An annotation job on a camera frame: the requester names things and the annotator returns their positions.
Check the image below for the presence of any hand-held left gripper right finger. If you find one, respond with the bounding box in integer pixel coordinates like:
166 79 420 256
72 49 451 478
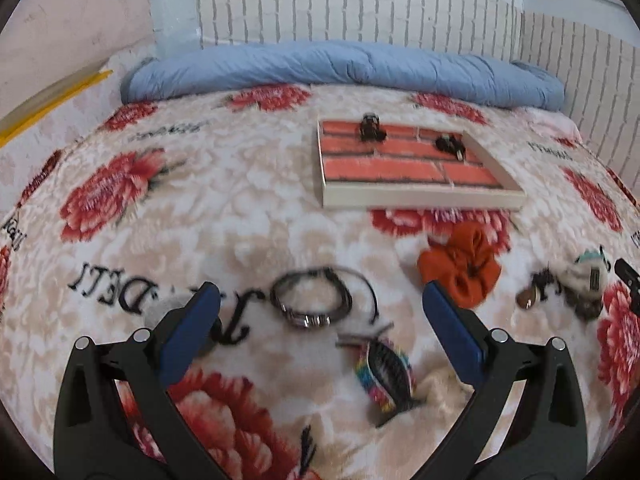
421 280 588 480

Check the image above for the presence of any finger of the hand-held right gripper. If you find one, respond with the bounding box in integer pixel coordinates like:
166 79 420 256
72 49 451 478
614 258 640 316

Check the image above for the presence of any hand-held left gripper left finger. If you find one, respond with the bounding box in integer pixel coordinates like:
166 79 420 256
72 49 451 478
54 281 236 480

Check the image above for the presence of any white hair clip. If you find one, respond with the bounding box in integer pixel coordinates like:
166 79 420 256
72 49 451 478
560 247 611 293

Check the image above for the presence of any orange scrunchie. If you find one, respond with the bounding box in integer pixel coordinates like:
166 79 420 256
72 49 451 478
417 222 502 309

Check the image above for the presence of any brown wooden bead bracelet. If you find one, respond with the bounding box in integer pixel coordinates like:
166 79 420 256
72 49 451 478
516 267 603 321

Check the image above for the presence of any black cord bracelet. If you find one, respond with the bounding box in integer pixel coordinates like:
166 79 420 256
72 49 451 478
272 266 381 331

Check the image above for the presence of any brick pattern tray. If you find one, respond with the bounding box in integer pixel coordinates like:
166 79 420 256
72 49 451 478
316 119 527 211

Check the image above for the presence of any small black hair clip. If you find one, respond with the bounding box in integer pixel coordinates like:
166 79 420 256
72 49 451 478
435 134 467 161

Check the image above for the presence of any black hair claw clip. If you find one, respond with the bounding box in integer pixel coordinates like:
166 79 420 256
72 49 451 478
357 114 387 142

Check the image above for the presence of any yellow strip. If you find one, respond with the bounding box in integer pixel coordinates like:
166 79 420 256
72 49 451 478
0 69 113 147

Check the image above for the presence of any blue quilt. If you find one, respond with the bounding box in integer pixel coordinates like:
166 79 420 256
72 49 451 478
120 40 566 111

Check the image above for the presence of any clear plastic sheet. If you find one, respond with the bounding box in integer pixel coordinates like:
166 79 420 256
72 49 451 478
147 0 201 56

